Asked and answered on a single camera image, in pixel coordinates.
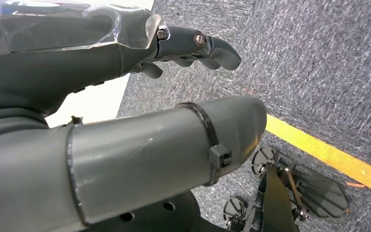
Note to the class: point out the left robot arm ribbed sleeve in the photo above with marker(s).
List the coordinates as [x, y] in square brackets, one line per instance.
[6, 123]

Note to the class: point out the black zip tie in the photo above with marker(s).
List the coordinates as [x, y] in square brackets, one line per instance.
[72, 179]
[219, 158]

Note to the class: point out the black perforated plate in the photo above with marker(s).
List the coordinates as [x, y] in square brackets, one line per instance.
[160, 214]

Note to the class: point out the small orange scrap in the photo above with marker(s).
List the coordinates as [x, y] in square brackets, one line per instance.
[355, 184]

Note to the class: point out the gold strip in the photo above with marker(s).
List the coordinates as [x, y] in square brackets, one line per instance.
[329, 155]

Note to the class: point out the black robot foot mechanism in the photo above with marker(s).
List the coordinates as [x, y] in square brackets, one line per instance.
[275, 205]

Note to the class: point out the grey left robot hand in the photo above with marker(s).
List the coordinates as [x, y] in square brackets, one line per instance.
[60, 64]

